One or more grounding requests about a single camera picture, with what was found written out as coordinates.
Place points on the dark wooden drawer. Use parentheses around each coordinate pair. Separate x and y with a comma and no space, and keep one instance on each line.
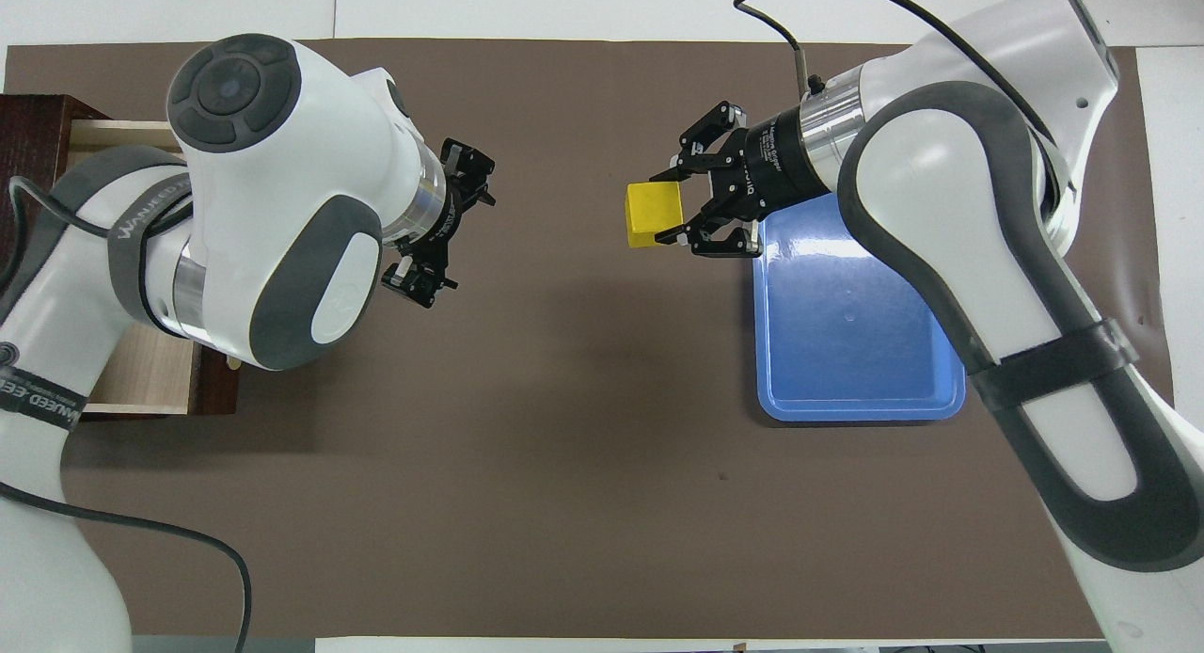
(150,371)

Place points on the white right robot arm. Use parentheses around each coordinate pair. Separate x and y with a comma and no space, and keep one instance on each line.
(941,211)

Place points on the brown table mat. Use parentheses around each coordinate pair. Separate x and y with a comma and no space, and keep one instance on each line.
(564,446)

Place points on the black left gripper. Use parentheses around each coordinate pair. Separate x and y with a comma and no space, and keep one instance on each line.
(442,225)

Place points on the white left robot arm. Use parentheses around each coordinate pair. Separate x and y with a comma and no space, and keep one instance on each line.
(282,164)

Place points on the dark brown wooden cabinet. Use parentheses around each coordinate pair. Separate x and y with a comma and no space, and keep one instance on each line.
(28,131)

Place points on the blue plastic tray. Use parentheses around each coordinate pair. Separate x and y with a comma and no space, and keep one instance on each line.
(847,352)

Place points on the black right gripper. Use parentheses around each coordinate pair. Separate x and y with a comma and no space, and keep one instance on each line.
(776,168)

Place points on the yellow cube block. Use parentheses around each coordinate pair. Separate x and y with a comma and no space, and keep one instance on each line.
(654,215)

